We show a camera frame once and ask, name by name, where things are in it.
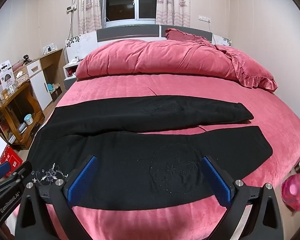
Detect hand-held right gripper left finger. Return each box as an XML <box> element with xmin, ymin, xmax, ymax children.
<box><xmin>15</xmin><ymin>155</ymin><xmax>98</xmax><ymax>240</ymax></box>

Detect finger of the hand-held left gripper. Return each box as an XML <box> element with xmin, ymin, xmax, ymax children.
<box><xmin>0</xmin><ymin>161</ymin><xmax>33</xmax><ymax>193</ymax></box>

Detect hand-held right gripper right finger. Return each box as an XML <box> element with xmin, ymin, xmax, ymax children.
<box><xmin>201</xmin><ymin>156</ymin><xmax>284</xmax><ymax>240</ymax></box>

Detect black pants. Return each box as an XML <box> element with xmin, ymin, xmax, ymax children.
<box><xmin>27</xmin><ymin>95</ymin><xmax>273</xmax><ymax>209</ymax></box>

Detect red cardboard box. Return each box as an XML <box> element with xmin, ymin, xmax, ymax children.
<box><xmin>0</xmin><ymin>145</ymin><xmax>23</xmax><ymax>167</ymax></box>

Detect wooden desk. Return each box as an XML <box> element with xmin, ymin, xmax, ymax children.
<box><xmin>0</xmin><ymin>80</ymin><xmax>45</xmax><ymax>150</ymax></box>

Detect pink plastic bag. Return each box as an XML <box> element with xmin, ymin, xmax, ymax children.
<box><xmin>281</xmin><ymin>173</ymin><xmax>300</xmax><ymax>212</ymax></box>

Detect wooden cabinet with white doors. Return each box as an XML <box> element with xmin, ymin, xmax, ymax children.
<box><xmin>25</xmin><ymin>48</ymin><xmax>67</xmax><ymax>110</ymax></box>

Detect white printed box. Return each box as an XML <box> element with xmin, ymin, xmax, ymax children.
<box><xmin>0</xmin><ymin>60</ymin><xmax>15</xmax><ymax>92</ymax></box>

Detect tissue box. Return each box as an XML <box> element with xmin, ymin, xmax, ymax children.
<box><xmin>15</xmin><ymin>71</ymin><xmax>30</xmax><ymax>84</ymax></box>

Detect pink bed cover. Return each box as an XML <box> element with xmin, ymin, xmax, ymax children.
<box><xmin>14</xmin><ymin>74</ymin><xmax>300</xmax><ymax>240</ymax></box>

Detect white nightstand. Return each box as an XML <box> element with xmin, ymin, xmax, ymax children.
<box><xmin>63</xmin><ymin>61</ymin><xmax>84</xmax><ymax>90</ymax></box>

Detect pink duvet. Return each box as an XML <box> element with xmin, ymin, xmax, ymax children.
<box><xmin>76</xmin><ymin>39</ymin><xmax>278</xmax><ymax>92</ymax></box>

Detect pink ruffled pillow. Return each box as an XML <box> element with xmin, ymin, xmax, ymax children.
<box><xmin>165</xmin><ymin>28</ymin><xmax>215</xmax><ymax>47</ymax></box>

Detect patterned curtain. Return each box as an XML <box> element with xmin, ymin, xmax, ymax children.
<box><xmin>156</xmin><ymin>0</ymin><xmax>191</xmax><ymax>27</ymax></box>
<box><xmin>77</xmin><ymin>0</ymin><xmax>108</xmax><ymax>34</ymax></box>

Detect window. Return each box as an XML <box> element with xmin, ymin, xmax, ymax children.
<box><xmin>104</xmin><ymin>0</ymin><xmax>162</xmax><ymax>28</ymax></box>

